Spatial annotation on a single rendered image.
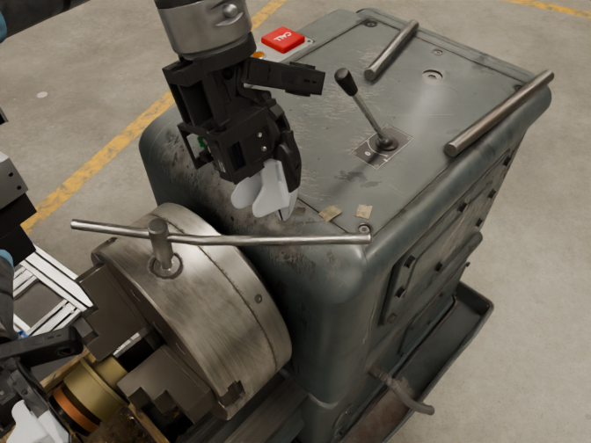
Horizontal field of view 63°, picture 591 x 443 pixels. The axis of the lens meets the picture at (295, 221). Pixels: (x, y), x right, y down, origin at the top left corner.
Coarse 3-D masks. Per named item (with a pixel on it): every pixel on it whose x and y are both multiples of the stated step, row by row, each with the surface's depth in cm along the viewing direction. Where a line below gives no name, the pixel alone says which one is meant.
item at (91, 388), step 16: (80, 368) 64; (96, 368) 64; (112, 368) 64; (80, 384) 62; (96, 384) 62; (112, 384) 64; (48, 400) 62; (64, 400) 61; (80, 400) 61; (96, 400) 62; (112, 400) 63; (64, 416) 61; (80, 416) 61; (96, 416) 62; (112, 416) 64; (80, 432) 61
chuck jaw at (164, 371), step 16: (160, 352) 66; (144, 368) 65; (160, 368) 64; (176, 368) 64; (128, 384) 63; (144, 384) 63; (160, 384) 63; (176, 384) 62; (192, 384) 62; (144, 400) 64; (160, 400) 62; (176, 400) 61; (192, 400) 60; (208, 400) 62; (224, 400) 62; (192, 416) 61
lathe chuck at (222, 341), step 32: (128, 256) 61; (192, 256) 61; (128, 288) 62; (160, 288) 58; (192, 288) 59; (224, 288) 60; (160, 320) 59; (192, 320) 57; (224, 320) 59; (256, 320) 62; (192, 352) 57; (224, 352) 59; (256, 352) 62; (224, 384) 60; (256, 384) 65; (224, 416) 67
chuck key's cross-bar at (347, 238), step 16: (80, 224) 54; (96, 224) 54; (112, 224) 54; (176, 240) 54; (192, 240) 54; (208, 240) 54; (224, 240) 53; (240, 240) 53; (256, 240) 53; (272, 240) 52; (288, 240) 52; (304, 240) 52; (320, 240) 51; (336, 240) 51; (352, 240) 51; (368, 240) 50
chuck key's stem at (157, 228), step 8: (152, 224) 53; (160, 224) 53; (152, 232) 52; (160, 232) 52; (168, 232) 54; (152, 240) 54; (160, 240) 53; (160, 248) 55; (168, 248) 55; (160, 256) 56; (168, 256) 57; (168, 264) 58
